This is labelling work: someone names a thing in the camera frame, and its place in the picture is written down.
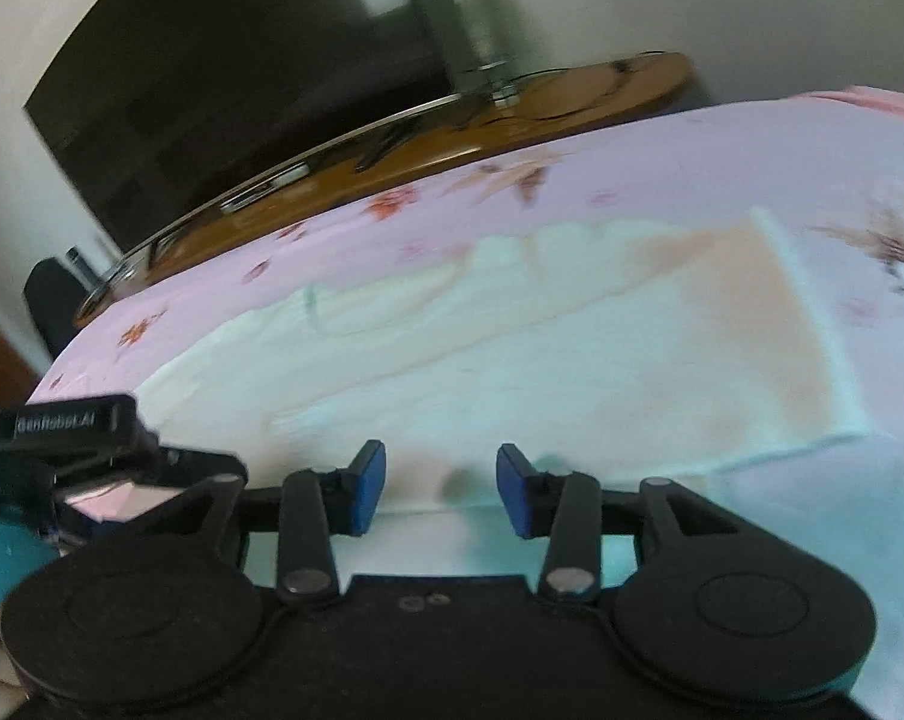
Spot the white knit sweater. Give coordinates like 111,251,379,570
136,210,868,512

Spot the black chair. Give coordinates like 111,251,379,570
22,257,91,359

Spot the dark remote in holder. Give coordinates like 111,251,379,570
66,247,107,293

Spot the silver set-top box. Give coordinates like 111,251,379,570
219,163,310,213

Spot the wooden tv bench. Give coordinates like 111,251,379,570
77,50,694,327

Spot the black curved television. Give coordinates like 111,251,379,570
25,0,453,250

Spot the pink floral bed sheet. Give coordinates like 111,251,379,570
35,88,904,718

